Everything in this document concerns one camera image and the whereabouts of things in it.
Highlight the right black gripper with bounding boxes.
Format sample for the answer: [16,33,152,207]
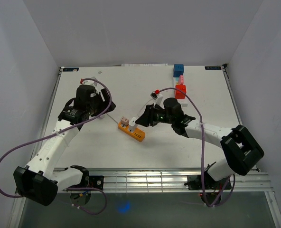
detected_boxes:
[135,103,174,127]

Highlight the white plug adapter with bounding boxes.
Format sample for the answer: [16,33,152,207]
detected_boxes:
[129,117,137,132]

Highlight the orange power strip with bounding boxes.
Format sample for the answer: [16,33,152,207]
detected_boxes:
[100,113,146,143]

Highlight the rose gold plug adapter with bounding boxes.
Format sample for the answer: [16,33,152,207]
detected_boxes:
[121,116,129,126]

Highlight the red cube socket adapter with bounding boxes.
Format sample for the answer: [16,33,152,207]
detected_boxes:
[174,85,187,100]

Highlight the white multicolour power strip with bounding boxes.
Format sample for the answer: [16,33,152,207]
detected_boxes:
[137,71,189,119]

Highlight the pink plug adapter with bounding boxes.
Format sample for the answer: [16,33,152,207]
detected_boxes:
[178,75,184,85]

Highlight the blue cube socket adapter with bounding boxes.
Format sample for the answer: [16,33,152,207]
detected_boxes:
[173,64,184,78]

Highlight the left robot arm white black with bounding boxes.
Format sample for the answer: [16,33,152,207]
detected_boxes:
[13,85,116,206]

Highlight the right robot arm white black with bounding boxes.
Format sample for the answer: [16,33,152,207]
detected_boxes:
[136,98,264,189]

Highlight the left corner label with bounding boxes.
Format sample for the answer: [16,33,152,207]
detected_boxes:
[62,67,79,72]

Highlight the corner label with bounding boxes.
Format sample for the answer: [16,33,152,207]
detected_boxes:
[62,67,79,72]
[205,66,222,70]

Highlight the right corner label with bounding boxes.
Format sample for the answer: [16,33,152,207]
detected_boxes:
[205,66,222,70]

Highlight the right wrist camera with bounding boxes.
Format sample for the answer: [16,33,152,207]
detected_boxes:
[150,90,163,107]

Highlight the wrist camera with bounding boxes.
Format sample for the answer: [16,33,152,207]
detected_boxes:
[150,90,163,107]
[80,77,98,87]

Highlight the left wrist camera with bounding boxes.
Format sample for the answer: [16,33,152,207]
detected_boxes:
[80,77,98,87]

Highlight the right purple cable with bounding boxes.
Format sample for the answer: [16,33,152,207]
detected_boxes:
[159,87,236,208]

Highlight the purple cable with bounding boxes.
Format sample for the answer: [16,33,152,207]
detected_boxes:
[0,79,112,216]
[159,87,236,208]

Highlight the aluminium frame rail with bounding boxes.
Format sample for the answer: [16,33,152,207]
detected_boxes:
[89,169,273,194]

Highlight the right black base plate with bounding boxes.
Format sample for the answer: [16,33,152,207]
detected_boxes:
[184,175,232,190]

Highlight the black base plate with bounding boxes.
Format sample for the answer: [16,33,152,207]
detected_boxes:
[69,175,104,190]
[184,175,232,190]

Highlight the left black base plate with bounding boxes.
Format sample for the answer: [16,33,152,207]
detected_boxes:
[69,175,104,190]

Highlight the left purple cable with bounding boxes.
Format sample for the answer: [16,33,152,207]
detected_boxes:
[0,79,112,216]

